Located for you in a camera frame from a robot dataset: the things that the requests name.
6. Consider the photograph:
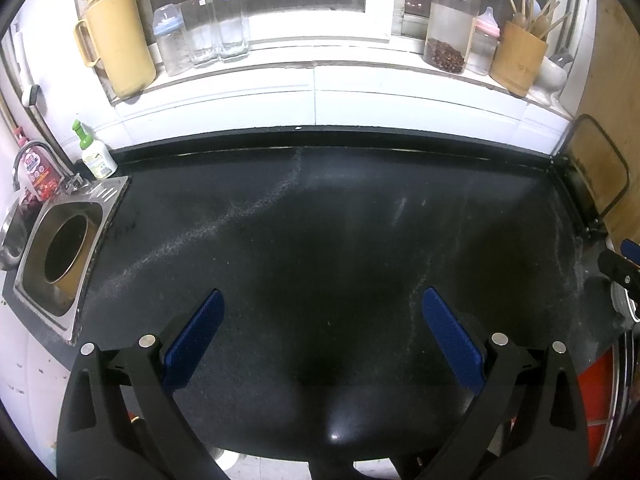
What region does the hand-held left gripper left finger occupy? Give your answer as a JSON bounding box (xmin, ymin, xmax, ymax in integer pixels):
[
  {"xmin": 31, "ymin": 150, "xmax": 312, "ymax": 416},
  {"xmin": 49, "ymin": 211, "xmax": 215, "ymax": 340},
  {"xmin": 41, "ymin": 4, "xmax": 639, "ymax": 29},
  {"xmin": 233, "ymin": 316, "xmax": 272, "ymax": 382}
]
[{"xmin": 56, "ymin": 289, "xmax": 236, "ymax": 480}]

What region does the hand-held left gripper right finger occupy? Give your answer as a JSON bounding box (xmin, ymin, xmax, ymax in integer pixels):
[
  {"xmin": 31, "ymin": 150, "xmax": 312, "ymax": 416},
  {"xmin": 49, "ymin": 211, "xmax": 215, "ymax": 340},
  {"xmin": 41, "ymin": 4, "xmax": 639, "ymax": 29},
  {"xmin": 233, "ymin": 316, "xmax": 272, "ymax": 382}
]
[{"xmin": 421, "ymin": 286, "xmax": 593, "ymax": 480}]

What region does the red cabinet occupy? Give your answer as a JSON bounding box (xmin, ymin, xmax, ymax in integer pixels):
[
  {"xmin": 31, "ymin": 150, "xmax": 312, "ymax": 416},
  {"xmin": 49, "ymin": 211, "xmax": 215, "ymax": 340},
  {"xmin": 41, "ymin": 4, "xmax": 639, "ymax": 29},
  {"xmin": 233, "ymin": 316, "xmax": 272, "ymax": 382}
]
[{"xmin": 575, "ymin": 345, "xmax": 623, "ymax": 476}]

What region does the wooden cutting board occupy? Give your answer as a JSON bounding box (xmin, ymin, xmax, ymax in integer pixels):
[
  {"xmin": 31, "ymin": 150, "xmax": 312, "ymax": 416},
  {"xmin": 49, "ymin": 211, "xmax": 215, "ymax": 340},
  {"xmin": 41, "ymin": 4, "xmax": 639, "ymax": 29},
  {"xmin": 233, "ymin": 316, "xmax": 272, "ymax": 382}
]
[{"xmin": 570, "ymin": 0, "xmax": 640, "ymax": 261}]

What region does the steel sink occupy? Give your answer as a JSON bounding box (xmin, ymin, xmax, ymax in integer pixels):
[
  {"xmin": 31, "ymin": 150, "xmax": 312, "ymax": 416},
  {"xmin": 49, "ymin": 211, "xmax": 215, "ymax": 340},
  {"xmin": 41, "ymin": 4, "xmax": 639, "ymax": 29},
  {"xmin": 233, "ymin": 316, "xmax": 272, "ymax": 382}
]
[{"xmin": 12, "ymin": 176, "xmax": 132, "ymax": 347}]

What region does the white ceramic bowl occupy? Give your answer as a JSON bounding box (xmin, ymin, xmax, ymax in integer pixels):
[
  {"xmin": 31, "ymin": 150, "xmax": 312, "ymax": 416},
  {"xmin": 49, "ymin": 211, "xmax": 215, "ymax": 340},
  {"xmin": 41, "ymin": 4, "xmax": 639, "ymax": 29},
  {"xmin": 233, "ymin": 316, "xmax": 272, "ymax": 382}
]
[{"xmin": 530, "ymin": 47, "xmax": 575, "ymax": 106}]

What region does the green cap detergent bottle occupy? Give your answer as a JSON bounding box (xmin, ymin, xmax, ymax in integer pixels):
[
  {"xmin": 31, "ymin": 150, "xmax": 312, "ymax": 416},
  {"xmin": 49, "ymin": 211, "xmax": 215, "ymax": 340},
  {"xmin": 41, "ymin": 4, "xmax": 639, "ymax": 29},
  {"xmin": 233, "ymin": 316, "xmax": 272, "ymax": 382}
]
[{"xmin": 72, "ymin": 120, "xmax": 118, "ymax": 180}]

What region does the steel bowl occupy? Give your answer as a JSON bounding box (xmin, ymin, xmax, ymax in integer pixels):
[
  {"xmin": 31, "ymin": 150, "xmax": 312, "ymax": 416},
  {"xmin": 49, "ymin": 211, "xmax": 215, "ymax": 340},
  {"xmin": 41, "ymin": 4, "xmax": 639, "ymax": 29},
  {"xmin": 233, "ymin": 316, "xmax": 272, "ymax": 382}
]
[{"xmin": 0, "ymin": 200, "xmax": 36, "ymax": 271}]

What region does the red packet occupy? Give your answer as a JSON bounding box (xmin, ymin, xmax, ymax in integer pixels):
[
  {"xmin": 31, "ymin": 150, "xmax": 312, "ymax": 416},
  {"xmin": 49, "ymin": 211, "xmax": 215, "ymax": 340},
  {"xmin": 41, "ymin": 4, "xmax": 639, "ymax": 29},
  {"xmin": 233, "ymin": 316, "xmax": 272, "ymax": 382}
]
[{"xmin": 20, "ymin": 150, "xmax": 63, "ymax": 203}]

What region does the bamboo utensil holder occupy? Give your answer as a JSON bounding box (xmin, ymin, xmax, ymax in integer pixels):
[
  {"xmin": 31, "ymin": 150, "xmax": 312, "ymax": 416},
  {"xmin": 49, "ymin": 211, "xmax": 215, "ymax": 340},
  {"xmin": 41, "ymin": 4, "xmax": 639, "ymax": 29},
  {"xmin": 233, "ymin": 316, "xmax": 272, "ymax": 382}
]
[{"xmin": 489, "ymin": 20, "xmax": 549, "ymax": 98}]

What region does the bundle of wooden utensils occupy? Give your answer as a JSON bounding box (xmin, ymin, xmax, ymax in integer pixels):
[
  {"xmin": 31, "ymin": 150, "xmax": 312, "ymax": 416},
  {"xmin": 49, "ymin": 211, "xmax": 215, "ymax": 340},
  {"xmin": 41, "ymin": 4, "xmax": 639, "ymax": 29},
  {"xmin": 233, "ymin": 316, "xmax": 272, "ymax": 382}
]
[{"xmin": 492, "ymin": 0, "xmax": 571, "ymax": 41}]

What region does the steel faucet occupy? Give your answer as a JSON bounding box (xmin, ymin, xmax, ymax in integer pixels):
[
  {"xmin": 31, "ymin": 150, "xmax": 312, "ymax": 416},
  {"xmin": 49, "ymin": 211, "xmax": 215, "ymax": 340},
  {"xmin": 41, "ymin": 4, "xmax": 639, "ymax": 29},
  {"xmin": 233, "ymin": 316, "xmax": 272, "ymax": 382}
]
[{"xmin": 12, "ymin": 141, "xmax": 83, "ymax": 193}]

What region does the pink baby bottle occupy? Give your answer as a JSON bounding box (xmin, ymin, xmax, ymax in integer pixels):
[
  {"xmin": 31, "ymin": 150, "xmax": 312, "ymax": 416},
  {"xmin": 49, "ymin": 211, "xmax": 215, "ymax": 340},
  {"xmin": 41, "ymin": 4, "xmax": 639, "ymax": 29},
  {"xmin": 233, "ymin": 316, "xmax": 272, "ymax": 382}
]
[{"xmin": 465, "ymin": 6, "xmax": 501, "ymax": 77}]

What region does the blue baby bottle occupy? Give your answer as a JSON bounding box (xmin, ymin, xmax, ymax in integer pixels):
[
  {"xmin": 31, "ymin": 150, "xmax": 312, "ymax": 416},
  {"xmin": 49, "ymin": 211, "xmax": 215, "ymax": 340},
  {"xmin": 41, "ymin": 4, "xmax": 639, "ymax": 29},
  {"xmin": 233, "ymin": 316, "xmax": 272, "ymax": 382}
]
[{"xmin": 152, "ymin": 4, "xmax": 193, "ymax": 77}]

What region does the clear jar with brown beans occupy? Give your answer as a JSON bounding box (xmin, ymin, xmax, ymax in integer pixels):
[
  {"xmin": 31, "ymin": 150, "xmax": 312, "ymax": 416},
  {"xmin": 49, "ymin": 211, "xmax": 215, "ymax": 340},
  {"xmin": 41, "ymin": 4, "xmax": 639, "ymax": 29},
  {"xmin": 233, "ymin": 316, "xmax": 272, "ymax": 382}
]
[{"xmin": 423, "ymin": 0, "xmax": 482, "ymax": 76}]

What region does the yellow plastic pitcher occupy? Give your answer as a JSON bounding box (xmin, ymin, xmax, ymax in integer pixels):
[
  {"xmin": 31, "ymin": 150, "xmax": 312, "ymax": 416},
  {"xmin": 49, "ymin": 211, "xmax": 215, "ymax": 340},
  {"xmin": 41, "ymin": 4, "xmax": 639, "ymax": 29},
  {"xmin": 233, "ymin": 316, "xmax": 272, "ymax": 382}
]
[{"xmin": 73, "ymin": 0, "xmax": 157, "ymax": 101}]

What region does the black wire rack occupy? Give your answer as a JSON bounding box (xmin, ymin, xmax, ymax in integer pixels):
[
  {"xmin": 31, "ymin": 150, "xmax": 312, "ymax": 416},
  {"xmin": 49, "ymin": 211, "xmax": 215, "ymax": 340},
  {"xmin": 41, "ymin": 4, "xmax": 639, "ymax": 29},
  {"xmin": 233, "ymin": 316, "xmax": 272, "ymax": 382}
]
[{"xmin": 555, "ymin": 114, "xmax": 630, "ymax": 241}]

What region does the white window frame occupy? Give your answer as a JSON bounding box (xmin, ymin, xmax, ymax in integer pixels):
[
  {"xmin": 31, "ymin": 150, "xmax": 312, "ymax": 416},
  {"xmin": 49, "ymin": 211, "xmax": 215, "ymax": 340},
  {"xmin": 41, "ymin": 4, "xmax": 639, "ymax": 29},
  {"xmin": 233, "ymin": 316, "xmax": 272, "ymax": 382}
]
[{"xmin": 127, "ymin": 0, "xmax": 586, "ymax": 56}]

